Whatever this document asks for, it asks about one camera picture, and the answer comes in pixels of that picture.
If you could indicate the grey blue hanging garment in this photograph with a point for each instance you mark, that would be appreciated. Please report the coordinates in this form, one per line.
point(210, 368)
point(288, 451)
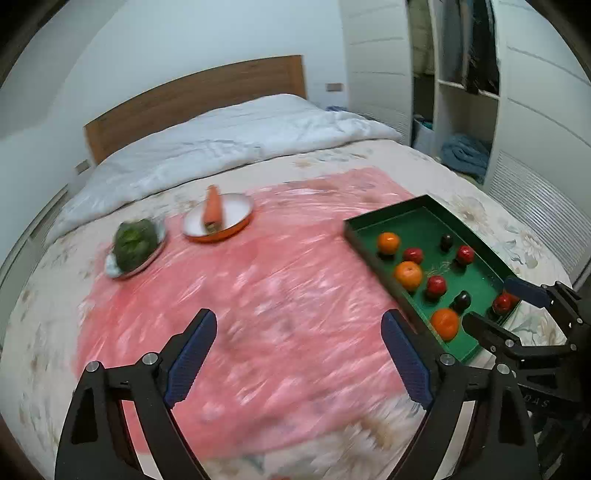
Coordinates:
point(464, 41)

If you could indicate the white slatted wall cabinet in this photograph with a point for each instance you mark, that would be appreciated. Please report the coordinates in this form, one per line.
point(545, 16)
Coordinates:
point(32, 235)

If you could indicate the wooden headboard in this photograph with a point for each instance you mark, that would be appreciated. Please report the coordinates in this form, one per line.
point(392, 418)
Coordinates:
point(184, 99)

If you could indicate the black hanging garment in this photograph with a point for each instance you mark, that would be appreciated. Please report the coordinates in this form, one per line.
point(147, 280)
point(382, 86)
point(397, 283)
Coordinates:
point(485, 50)

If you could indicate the carrot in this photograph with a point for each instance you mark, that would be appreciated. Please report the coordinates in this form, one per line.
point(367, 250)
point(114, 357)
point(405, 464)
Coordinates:
point(212, 207)

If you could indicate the white plate dark rim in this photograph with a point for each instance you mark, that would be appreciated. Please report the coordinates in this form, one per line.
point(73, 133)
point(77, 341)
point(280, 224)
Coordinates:
point(113, 268)

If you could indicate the wooden wall socket panel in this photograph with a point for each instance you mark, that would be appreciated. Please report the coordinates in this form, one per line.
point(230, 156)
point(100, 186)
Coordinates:
point(335, 86)
point(82, 166)

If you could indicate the white bag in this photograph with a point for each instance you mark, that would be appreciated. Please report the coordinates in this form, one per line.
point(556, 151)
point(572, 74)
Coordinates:
point(422, 136)

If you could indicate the green tray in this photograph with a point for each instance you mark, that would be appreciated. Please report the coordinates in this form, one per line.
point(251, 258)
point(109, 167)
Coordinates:
point(415, 225)

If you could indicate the orange bowl white inside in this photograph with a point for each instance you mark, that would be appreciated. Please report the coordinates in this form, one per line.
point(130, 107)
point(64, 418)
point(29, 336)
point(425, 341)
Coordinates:
point(238, 210)

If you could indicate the white duvet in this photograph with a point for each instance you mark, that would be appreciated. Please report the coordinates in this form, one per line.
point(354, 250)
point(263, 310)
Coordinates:
point(207, 138)

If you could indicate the white wardrobe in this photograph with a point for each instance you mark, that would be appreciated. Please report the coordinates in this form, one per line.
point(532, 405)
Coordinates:
point(378, 60)

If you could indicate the small blue cloth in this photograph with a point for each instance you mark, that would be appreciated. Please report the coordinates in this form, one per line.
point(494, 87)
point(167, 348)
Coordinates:
point(336, 108)

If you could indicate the orange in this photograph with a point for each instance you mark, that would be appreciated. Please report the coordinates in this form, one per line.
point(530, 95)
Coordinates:
point(388, 242)
point(408, 275)
point(445, 323)

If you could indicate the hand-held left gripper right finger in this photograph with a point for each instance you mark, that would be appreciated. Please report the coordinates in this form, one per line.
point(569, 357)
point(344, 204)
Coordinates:
point(406, 355)

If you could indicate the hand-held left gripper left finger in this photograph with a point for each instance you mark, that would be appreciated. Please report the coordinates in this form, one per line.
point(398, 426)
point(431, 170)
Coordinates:
point(191, 355)

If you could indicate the pink plastic sheet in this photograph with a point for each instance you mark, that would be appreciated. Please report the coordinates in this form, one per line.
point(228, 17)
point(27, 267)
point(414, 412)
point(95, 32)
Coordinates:
point(286, 277)

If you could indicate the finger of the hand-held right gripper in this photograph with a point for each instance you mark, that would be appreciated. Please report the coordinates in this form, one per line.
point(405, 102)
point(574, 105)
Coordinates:
point(526, 290)
point(489, 330)

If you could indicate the blue folded blanket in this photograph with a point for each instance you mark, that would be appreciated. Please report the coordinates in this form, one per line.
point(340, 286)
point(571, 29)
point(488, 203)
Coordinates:
point(466, 154)

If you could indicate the green leafy vegetable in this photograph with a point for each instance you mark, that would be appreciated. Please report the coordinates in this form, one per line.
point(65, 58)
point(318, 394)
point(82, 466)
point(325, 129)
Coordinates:
point(136, 242)

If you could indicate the dark purple plum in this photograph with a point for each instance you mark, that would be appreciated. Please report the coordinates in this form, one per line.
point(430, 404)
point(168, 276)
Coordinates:
point(461, 301)
point(446, 241)

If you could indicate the pale green hanging jacket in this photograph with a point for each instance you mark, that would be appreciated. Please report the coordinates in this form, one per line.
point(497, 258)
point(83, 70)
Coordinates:
point(422, 37)

